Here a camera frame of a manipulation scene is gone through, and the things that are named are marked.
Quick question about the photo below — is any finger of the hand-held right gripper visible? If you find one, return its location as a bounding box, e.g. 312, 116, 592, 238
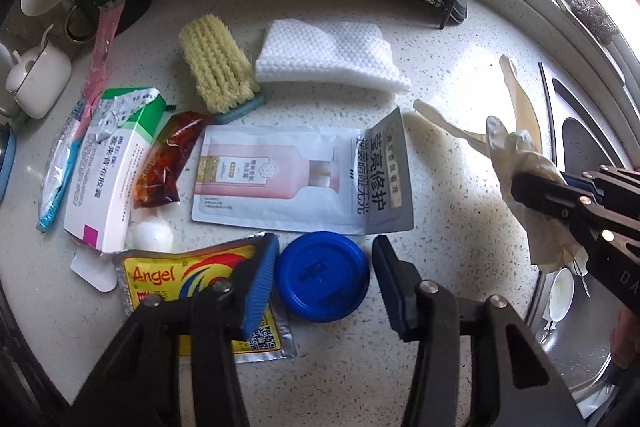
561, 166, 640, 219
511, 171, 640, 259

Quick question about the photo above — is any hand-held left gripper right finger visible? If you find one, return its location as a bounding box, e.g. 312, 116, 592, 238
371, 234, 586, 427

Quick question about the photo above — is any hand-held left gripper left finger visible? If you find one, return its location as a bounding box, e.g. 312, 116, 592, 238
65, 232, 281, 427

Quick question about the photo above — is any white rubber glove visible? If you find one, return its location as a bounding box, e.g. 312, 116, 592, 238
486, 116, 588, 275

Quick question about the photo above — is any blue plastic lid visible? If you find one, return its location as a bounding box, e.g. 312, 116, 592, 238
274, 231, 371, 322

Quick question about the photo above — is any yellowish rubber glove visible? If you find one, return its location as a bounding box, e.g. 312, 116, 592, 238
413, 54, 546, 158

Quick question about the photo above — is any red chili sauce packet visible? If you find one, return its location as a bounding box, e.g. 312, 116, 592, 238
132, 109, 213, 209

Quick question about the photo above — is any white textured cloth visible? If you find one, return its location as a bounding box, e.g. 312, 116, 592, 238
255, 19, 413, 95

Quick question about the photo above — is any white cup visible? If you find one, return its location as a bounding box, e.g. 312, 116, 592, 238
542, 267, 576, 323

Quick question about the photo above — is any stainless steel sink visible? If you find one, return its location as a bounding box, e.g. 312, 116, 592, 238
530, 77, 640, 408

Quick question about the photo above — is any yellow foil yeast packet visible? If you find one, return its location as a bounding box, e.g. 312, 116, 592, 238
112, 232, 298, 364

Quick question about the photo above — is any pink and grey sachet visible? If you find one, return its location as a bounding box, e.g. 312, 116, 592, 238
191, 107, 415, 235

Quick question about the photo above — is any white plastic spoon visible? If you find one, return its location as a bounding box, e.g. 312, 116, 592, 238
129, 219, 174, 253

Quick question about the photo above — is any steel wool scrubber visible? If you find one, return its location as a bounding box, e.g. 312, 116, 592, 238
567, 0, 621, 42

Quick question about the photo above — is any green and white medicine box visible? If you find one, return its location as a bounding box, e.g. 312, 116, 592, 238
63, 87, 168, 293

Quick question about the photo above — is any yellow bristle scrub brush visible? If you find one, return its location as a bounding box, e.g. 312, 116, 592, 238
178, 16, 266, 124

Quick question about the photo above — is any blue plastic tray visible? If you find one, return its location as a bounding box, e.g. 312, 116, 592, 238
0, 122, 18, 202

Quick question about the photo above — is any pink packaged toothbrush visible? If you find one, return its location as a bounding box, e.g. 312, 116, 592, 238
36, 0, 126, 233

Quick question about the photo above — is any white lidded sugar bowl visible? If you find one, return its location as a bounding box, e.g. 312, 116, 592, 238
5, 24, 73, 120

